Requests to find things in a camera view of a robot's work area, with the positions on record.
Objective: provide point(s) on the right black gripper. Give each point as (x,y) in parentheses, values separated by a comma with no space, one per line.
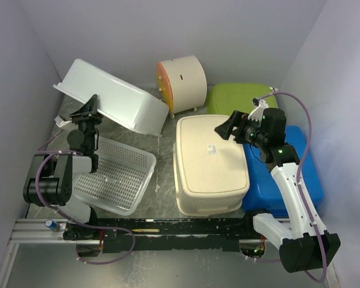
(225,129)

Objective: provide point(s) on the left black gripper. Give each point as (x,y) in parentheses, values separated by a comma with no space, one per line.
(89,113)

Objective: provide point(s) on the green plastic tub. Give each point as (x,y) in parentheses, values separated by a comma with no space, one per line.
(224,98)

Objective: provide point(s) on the white plastic basket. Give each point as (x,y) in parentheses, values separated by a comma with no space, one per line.
(118,100)

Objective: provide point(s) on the cream perforated laundry basket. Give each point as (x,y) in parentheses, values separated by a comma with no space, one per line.
(211,174)

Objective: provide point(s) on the white perforated basket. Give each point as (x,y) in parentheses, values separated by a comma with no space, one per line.
(120,181)

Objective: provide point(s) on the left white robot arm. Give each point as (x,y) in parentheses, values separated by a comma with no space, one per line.
(49,181)

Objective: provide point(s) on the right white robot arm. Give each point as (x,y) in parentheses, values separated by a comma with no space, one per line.
(307,244)

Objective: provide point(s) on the beige cylindrical device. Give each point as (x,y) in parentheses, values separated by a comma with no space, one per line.
(182,83)

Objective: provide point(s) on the small blue capacitor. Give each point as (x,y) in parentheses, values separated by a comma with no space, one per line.
(52,225)

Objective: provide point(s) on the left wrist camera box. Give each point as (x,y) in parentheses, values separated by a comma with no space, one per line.
(61,122)

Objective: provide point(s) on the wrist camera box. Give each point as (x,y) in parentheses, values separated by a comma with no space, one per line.
(61,122)
(259,106)

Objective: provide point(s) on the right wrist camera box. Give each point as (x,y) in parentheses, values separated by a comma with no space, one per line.
(259,106)

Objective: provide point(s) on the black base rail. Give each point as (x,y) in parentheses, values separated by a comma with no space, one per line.
(225,234)

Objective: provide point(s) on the aluminium frame rail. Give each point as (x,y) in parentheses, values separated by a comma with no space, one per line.
(33,231)

